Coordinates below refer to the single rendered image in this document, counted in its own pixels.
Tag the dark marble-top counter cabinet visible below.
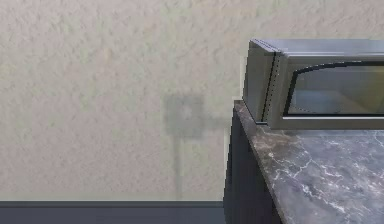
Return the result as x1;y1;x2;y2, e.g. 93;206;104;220
222;99;384;224

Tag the silver microwave oven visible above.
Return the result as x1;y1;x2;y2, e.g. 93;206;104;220
242;37;384;131

